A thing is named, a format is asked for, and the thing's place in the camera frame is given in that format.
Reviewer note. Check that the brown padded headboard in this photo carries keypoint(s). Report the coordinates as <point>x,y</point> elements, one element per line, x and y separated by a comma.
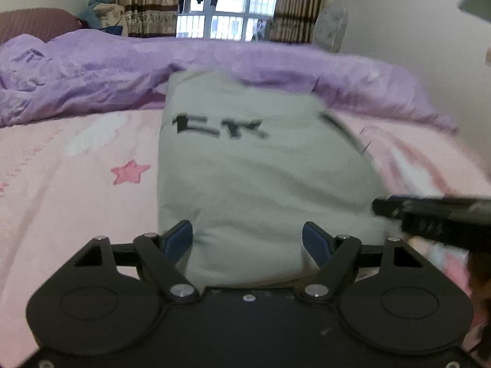
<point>34,25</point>

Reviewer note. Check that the pile of clothes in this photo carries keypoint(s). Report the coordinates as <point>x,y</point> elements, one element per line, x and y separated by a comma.
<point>111,17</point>

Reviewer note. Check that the barred window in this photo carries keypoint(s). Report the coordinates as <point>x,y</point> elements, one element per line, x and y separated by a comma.
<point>226,19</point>

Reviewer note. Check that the cloth-covered standing fan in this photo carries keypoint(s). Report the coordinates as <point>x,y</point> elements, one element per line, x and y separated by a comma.
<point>332,27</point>

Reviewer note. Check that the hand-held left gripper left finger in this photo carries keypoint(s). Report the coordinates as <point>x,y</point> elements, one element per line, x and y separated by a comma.
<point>178,241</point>

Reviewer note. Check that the blue plush toy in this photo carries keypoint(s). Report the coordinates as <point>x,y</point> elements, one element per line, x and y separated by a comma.
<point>99,0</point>

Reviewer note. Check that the purple quilt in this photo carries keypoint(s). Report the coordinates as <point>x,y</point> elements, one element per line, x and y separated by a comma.
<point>115,69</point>

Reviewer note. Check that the pink printed blanket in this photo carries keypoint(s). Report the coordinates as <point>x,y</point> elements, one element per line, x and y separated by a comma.
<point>57,199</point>

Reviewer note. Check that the grey and black jacket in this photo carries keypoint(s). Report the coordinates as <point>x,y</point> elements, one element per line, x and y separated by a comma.
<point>249,184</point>

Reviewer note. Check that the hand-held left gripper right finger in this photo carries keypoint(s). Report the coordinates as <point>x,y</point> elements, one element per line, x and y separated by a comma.
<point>316,241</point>

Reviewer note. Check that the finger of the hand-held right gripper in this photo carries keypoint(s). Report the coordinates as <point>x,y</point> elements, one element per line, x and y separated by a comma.
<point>429,211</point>

